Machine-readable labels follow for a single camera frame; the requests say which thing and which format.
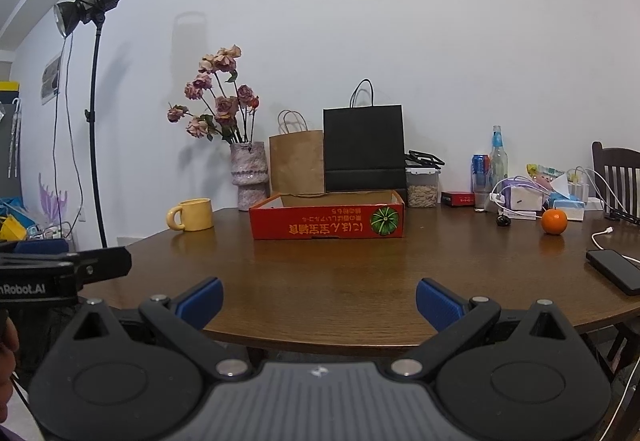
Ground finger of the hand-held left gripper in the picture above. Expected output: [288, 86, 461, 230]
[0, 246, 133, 282]
[0, 238, 70, 256]

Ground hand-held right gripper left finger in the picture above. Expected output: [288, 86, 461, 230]
[59, 277, 253, 381]

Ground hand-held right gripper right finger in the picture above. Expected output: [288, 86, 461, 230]
[387, 278, 577, 381]

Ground red cardboard box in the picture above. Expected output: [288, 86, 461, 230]
[248, 190, 405, 241]

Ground person's left hand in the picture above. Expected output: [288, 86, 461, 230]
[0, 308, 20, 424]

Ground yellow plastic container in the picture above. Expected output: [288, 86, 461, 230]
[0, 215, 27, 242]

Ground yellow mug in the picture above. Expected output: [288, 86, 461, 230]
[166, 198, 215, 232]

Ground small red box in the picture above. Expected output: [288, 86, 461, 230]
[440, 191, 476, 208]

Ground dark grey panel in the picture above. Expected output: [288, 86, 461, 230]
[0, 80, 22, 198]

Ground clear food container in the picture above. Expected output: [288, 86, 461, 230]
[405, 166, 441, 209]

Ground black light stand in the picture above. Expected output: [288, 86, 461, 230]
[83, 14, 109, 250]

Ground white power adapter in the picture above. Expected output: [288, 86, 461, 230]
[500, 180, 546, 214]

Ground blue soda can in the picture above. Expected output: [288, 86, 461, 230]
[471, 154, 492, 192]

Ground orange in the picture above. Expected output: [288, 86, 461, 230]
[541, 208, 569, 236]

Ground clear glass bottle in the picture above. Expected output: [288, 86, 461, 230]
[489, 125, 509, 192]

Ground blue tissue box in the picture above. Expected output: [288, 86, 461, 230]
[548, 198, 586, 222]

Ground colourful snack packet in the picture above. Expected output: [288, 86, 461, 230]
[526, 164, 567, 192]

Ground brown paper bag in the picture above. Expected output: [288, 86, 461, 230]
[269, 110, 326, 196]

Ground black paper bag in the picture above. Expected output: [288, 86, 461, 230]
[322, 79, 407, 195]

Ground black smartphone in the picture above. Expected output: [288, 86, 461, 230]
[586, 249, 640, 296]

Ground clear plastic cup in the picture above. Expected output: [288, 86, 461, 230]
[567, 168, 591, 202]

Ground dried pink flowers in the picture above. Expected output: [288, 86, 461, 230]
[167, 44, 261, 145]

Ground dark wooden chair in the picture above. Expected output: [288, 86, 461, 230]
[591, 141, 640, 225]

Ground black studio light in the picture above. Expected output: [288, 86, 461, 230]
[53, 0, 125, 38]

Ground purple coral wall sticker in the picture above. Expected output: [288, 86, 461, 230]
[38, 172, 69, 223]

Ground black power cable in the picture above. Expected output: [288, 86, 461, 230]
[51, 34, 84, 242]

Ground wall poster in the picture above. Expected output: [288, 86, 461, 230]
[40, 52, 64, 106]

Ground white charging cable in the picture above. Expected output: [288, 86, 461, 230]
[591, 226, 640, 268]

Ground thin white cable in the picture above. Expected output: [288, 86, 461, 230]
[606, 360, 640, 441]

